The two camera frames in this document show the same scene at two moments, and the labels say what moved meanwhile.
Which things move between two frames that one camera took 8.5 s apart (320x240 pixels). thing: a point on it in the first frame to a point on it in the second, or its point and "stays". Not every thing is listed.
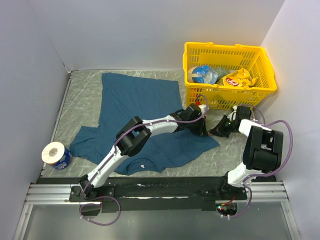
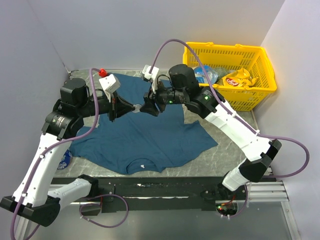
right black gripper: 218,130 to 149,106
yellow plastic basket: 220,97 stays
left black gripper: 202,132 to 117,107
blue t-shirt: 127,96 stays
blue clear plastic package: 202,74 stays
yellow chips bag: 242,77 stays
